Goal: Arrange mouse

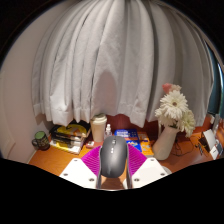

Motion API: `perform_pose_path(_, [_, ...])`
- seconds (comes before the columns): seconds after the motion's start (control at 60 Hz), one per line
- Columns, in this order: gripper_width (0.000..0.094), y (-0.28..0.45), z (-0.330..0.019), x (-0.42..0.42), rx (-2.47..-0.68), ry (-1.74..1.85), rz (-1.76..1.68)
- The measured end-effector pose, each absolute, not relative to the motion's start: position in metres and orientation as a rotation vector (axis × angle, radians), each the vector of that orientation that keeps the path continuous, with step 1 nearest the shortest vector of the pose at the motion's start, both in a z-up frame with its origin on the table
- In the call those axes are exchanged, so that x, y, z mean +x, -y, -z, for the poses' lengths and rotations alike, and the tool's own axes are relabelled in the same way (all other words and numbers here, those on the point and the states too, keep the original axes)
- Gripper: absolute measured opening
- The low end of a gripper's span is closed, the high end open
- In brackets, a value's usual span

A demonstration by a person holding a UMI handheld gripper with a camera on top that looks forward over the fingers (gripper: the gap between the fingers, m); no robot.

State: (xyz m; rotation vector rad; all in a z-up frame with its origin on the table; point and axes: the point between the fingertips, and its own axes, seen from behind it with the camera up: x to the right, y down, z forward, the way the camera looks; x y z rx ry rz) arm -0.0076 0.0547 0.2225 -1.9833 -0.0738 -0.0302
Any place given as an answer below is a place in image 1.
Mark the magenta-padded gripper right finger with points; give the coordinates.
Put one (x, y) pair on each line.
(148, 170)

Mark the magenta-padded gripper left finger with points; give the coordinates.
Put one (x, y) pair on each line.
(80, 171)

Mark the dark grey computer mouse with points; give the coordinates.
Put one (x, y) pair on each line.
(113, 156)

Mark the orange cover book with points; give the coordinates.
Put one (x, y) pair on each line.
(146, 145)

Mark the white and yellow book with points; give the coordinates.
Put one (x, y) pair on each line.
(65, 146)

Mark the white ceramic jug vase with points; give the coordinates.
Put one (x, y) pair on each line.
(165, 145)

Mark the red-brown flat book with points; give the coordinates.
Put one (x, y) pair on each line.
(96, 144)

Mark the black spine book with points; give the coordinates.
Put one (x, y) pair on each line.
(65, 140)
(66, 136)

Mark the blue cover book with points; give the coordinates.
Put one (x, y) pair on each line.
(128, 134)

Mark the yellow cover book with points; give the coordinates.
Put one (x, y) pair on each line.
(75, 129)

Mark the cream lidded tumbler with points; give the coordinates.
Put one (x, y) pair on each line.
(98, 128)

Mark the clear spray bottle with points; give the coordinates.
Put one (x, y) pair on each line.
(108, 131)

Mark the dark green mug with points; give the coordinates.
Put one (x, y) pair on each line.
(41, 140)

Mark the black pen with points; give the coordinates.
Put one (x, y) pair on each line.
(201, 149)

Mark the white daisy flower bouquet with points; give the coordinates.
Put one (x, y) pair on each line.
(175, 106)

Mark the dark teal curtain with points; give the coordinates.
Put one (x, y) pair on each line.
(215, 90)

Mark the white pleated curtain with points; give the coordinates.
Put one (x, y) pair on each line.
(116, 60)

